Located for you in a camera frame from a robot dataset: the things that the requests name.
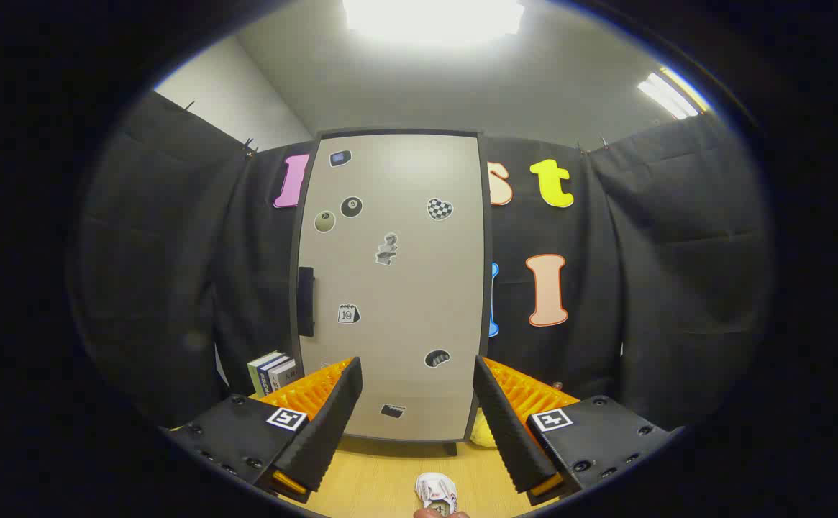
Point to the narrow ceiling light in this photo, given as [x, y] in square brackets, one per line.
[670, 93]

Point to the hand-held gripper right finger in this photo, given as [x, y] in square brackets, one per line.
[508, 432]

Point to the large ceiling light panel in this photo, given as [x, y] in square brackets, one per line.
[433, 18]

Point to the dark blue book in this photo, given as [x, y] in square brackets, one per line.
[272, 368]

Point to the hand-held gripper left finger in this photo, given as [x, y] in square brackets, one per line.
[332, 424]

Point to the dark grey shoe cabinet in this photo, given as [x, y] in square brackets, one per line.
[489, 216]

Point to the yellow plush toy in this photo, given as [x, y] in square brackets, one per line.
[482, 434]

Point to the white canvas shoe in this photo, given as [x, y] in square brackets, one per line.
[436, 493]

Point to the black backdrop cloth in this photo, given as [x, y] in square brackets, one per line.
[663, 252]

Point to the light grey shoe cabinet door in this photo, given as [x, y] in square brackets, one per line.
[404, 288]

